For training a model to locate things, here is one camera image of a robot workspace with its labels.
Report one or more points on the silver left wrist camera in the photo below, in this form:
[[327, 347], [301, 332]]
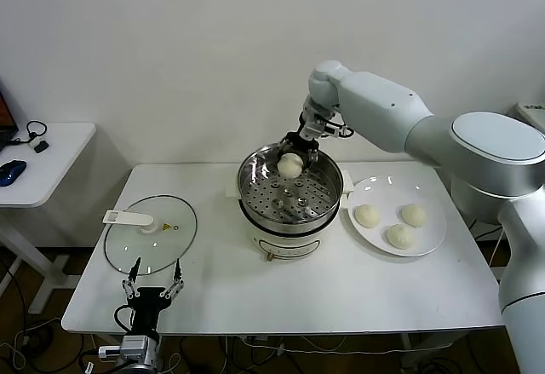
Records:
[[134, 343]]

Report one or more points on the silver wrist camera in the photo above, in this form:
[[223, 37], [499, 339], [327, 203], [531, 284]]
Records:
[[333, 130], [134, 343]]

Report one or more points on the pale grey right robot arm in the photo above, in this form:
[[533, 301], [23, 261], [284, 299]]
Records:
[[383, 105]]

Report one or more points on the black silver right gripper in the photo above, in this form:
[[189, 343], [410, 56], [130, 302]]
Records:
[[315, 129]]

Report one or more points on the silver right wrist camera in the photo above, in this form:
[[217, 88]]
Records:
[[333, 130]]

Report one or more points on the white round plate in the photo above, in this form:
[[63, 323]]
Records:
[[421, 242]]

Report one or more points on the cream electric cooker base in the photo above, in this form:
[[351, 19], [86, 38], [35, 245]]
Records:
[[289, 244]]

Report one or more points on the white desk with label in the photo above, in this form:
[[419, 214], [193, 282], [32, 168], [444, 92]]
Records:
[[532, 110]]

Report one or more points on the stainless steel steamer basket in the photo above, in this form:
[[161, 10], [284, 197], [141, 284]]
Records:
[[317, 197]]

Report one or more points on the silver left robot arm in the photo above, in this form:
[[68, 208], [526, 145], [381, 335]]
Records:
[[151, 359]]

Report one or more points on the white steamed baozi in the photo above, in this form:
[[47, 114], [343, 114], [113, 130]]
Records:
[[367, 215], [414, 215], [400, 237], [290, 166]]

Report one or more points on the white side desk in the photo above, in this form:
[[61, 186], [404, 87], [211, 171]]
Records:
[[64, 152]]

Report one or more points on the blue computer mouse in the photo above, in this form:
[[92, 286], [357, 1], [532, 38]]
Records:
[[12, 171]]

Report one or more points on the small black adapter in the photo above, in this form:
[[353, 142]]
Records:
[[42, 148]]

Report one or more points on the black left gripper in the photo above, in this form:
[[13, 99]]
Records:
[[145, 310]]

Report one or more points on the open black laptop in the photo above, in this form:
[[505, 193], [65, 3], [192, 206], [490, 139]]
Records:
[[6, 127]]

